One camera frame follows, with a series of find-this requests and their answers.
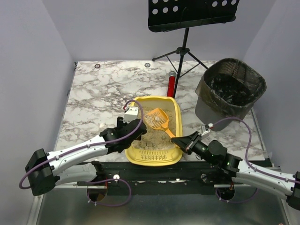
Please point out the black music stand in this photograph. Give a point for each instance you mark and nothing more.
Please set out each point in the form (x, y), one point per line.
(170, 15)

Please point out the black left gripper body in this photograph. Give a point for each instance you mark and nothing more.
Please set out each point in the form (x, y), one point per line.
(135, 127)

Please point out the cat litter granules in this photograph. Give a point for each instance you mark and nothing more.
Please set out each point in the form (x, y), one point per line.
(155, 139)

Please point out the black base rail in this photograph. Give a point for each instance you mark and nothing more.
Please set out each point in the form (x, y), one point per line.
(182, 178)

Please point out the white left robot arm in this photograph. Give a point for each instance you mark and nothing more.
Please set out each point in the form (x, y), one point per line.
(45, 170)

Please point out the orange litter scoop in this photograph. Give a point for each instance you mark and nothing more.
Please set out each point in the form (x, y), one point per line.
(158, 120)

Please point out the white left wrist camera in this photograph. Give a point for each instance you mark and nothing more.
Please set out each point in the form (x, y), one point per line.
(131, 113)

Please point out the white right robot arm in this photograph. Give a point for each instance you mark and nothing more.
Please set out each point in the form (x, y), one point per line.
(284, 185)

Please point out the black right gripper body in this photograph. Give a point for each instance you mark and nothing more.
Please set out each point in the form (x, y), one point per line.
(191, 143)

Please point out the grey mesh waste bin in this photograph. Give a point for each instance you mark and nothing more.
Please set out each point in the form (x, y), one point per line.
(229, 88)

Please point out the yellow and grey litter box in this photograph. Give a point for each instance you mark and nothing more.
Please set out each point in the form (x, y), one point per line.
(157, 157)

